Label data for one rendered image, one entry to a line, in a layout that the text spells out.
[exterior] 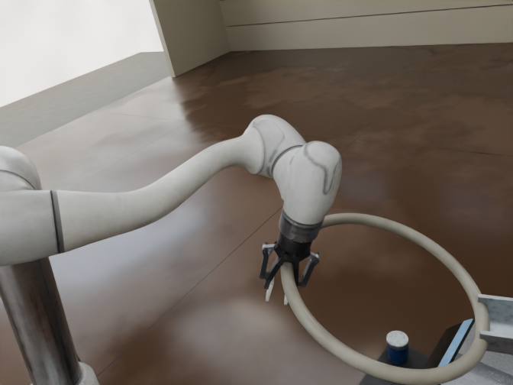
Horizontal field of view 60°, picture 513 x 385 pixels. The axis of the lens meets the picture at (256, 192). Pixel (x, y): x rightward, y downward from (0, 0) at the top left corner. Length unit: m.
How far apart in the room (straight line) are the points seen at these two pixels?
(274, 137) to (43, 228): 0.48
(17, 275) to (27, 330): 0.13
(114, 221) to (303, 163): 0.35
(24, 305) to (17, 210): 0.31
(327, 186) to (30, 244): 0.51
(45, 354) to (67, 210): 0.42
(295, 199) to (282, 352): 1.73
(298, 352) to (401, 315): 0.60
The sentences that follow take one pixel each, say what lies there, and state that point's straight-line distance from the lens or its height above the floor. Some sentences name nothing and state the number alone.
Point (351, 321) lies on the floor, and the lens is 2.62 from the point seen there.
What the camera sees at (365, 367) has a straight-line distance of 0.94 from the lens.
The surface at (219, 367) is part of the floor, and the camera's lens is 2.56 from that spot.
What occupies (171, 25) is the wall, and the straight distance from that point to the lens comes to 8.69.
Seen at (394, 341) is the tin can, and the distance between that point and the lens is 2.33.
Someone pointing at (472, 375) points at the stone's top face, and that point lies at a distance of 1.41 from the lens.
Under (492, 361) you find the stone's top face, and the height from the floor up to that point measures 0.80.
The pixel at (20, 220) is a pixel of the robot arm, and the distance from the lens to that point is 0.71.
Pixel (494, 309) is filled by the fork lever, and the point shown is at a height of 1.07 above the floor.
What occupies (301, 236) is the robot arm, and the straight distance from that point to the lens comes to 0.93.
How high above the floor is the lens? 1.91
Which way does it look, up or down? 29 degrees down
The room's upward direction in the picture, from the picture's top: 13 degrees counter-clockwise
